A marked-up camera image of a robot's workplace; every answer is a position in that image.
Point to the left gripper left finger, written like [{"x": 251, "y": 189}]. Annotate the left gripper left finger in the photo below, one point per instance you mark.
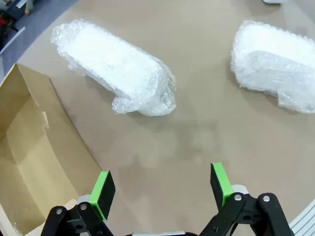
[{"x": 101, "y": 196}]

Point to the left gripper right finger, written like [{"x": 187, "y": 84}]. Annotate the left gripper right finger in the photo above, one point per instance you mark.
[{"x": 221, "y": 186}]

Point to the bubble-wrapped white clock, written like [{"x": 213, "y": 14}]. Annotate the bubble-wrapped white clock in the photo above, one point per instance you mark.
[
  {"x": 270, "y": 61},
  {"x": 110, "y": 61}
]

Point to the grey ribbed robot base platform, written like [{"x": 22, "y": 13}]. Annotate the grey ribbed robot base platform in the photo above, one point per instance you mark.
[{"x": 305, "y": 221}]

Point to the open brown cardboard box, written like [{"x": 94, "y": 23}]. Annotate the open brown cardboard box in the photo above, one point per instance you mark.
[{"x": 37, "y": 147}]

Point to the white floor rail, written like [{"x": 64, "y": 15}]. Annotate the white floor rail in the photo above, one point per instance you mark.
[{"x": 12, "y": 40}]

